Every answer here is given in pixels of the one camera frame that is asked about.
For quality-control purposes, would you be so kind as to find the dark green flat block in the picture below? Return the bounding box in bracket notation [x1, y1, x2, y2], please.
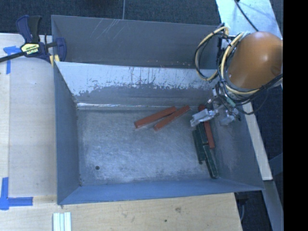
[192, 128, 206, 165]
[196, 122, 209, 145]
[202, 144, 219, 180]

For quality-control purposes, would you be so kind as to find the grey metal bin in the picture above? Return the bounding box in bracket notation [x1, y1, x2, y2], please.
[50, 14, 266, 205]

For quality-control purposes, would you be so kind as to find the red-brown flat block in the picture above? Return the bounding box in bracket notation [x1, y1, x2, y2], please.
[153, 104, 191, 132]
[133, 106, 178, 130]
[198, 104, 216, 150]

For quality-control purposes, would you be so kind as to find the pale wood board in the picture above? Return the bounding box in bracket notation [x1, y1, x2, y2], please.
[8, 56, 58, 198]

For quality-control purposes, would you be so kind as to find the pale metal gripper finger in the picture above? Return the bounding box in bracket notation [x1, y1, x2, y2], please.
[218, 112, 236, 127]
[190, 108, 219, 128]

